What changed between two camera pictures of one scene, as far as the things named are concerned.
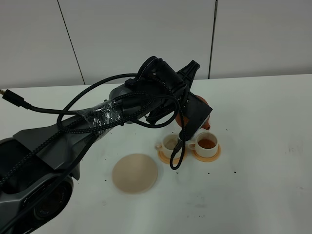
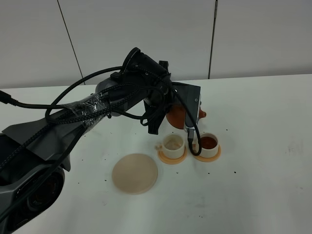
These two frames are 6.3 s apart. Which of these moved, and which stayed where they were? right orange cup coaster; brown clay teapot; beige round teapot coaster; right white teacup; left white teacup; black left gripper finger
Moved: brown clay teapot; black left gripper finger
Stayed: right white teacup; right orange cup coaster; beige round teapot coaster; left white teacup
